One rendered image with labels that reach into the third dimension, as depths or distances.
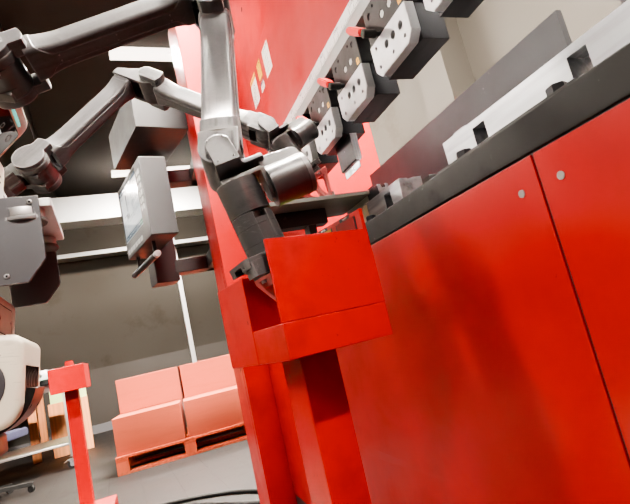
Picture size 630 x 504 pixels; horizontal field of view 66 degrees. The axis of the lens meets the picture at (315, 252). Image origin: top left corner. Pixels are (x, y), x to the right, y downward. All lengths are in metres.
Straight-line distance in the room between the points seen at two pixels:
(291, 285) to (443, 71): 3.33
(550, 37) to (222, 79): 0.95
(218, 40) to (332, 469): 0.69
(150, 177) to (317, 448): 1.74
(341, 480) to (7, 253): 0.69
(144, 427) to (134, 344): 4.03
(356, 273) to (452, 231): 0.17
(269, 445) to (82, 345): 6.18
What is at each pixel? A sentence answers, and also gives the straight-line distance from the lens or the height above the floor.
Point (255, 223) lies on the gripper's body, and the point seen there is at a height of 0.84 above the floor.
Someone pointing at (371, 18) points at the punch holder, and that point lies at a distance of 1.15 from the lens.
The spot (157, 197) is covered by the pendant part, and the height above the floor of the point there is 1.41.
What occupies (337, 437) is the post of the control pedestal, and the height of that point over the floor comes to 0.54.
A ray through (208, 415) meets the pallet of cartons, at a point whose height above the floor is 0.25.
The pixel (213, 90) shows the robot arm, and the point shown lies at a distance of 0.79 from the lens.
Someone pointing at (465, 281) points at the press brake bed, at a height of 0.71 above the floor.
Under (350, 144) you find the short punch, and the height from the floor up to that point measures 1.15.
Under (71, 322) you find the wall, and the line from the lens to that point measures 8.07.
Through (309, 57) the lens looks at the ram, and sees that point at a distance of 1.48.
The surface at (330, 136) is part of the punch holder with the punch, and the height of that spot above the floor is 1.19.
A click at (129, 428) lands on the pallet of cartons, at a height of 0.31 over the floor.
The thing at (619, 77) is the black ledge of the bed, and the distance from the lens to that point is 0.56.
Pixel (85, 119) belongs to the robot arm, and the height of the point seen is 1.36.
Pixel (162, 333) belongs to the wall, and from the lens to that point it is 8.05.
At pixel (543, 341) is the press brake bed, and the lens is 0.66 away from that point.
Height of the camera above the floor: 0.68
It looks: 9 degrees up
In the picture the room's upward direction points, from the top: 13 degrees counter-clockwise
